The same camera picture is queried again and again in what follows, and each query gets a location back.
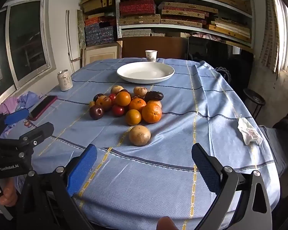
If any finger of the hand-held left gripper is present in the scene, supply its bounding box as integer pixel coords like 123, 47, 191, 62
0, 109, 30, 137
19, 122, 55, 149

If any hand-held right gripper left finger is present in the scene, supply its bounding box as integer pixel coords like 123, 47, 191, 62
16, 144, 98, 230

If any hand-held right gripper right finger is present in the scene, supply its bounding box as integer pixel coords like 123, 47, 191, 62
191, 143, 273, 230

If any dark purple plum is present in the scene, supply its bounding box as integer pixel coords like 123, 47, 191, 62
89, 105, 105, 120

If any spotted brownish orange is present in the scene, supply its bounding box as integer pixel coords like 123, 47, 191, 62
96, 95, 112, 112

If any small smooth orange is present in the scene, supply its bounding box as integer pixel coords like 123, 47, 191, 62
125, 109, 142, 126

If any large dimpled orange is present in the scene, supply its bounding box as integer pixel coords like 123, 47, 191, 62
142, 103, 163, 124

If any medium orange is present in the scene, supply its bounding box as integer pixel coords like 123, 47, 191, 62
115, 91, 131, 107

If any orange with dark marks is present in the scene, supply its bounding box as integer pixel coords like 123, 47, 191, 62
128, 98, 147, 113

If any white plate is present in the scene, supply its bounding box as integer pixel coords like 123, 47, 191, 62
117, 62, 175, 84

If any person's left hand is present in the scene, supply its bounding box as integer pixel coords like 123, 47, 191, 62
0, 181, 17, 208

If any person's right hand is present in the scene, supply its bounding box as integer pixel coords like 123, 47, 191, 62
157, 216, 180, 230

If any purple and blue cloth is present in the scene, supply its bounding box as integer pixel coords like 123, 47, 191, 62
0, 91, 48, 125

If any phone in red case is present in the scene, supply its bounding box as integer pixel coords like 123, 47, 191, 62
28, 95, 58, 121

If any blue checked tablecloth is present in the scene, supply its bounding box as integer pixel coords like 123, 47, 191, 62
5, 57, 281, 230

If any white drink can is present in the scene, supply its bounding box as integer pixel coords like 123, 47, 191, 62
57, 69, 74, 92

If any crumpled white tissue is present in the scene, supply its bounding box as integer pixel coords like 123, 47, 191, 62
238, 115, 263, 145

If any white-framed sliding window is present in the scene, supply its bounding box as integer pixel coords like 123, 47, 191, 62
0, 0, 57, 106

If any black round stool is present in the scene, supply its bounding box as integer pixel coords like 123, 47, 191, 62
243, 89, 266, 120

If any long white strip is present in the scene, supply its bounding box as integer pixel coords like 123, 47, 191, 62
66, 10, 74, 72

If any green marbled board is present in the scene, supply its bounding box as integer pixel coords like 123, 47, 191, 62
77, 10, 85, 58

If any stack of blue patterned boxes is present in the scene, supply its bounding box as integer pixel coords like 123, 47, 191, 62
84, 17, 116, 46

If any black flat screen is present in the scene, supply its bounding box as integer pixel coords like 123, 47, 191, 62
187, 36, 253, 77

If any white paper cup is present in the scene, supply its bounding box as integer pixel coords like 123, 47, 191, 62
145, 50, 157, 63

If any brown wooden board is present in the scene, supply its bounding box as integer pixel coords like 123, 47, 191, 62
122, 37, 189, 59

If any pile of brown cardboard boxes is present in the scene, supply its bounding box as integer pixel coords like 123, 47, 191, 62
80, 0, 116, 20

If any stack of red patterned boxes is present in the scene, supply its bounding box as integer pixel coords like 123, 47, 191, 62
119, 0, 165, 17

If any stack of tan flat boxes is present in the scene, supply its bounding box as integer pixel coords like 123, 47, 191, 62
119, 0, 252, 44

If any patterned brown curtain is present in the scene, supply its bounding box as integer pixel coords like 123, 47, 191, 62
259, 0, 282, 73

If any light wooden picture frame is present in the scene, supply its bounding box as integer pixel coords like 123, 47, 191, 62
83, 41, 123, 66

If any wire mesh cover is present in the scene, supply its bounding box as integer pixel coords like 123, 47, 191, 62
216, 66, 233, 82

